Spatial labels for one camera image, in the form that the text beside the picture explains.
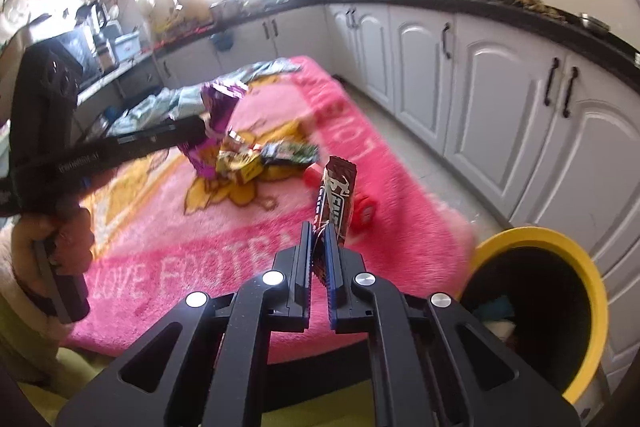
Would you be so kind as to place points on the steel bowl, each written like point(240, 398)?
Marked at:
point(595, 23)

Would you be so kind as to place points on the light blue box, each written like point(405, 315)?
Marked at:
point(127, 44)

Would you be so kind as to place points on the yellow-rimmed trash bin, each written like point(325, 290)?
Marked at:
point(595, 287)

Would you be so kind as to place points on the green snack wrapper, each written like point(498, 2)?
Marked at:
point(290, 153)

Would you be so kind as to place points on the purple snack bag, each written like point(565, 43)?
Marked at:
point(217, 112)

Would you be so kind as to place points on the brown chocolate bar wrapper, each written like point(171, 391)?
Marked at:
point(332, 192)

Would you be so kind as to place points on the white lower cabinets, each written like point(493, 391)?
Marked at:
point(500, 82)

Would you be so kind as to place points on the person's left hand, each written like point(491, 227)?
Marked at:
point(75, 242)

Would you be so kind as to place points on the person's left forearm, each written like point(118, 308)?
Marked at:
point(20, 332)

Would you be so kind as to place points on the light blue cloth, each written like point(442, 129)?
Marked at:
point(150, 112)

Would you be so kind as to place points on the pink printed blanket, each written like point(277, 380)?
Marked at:
point(200, 232)

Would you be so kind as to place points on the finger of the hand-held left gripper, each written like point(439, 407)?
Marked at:
point(170, 134)

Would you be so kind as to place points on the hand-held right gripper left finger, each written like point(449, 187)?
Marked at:
point(302, 267)

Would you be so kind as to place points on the black microwave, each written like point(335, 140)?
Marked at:
point(82, 57)

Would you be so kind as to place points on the blue towel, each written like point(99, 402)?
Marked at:
point(497, 309)

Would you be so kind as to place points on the brown dried roots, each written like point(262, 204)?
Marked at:
point(532, 2)

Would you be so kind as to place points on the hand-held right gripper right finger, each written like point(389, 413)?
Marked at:
point(331, 277)

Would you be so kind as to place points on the yellow snack wrapper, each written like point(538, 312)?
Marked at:
point(237, 159)

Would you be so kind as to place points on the blue hanging basket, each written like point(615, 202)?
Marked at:
point(222, 42)

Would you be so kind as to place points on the steel stockpot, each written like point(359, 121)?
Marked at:
point(227, 9)

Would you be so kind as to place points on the red plastic bag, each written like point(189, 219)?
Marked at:
point(362, 207)

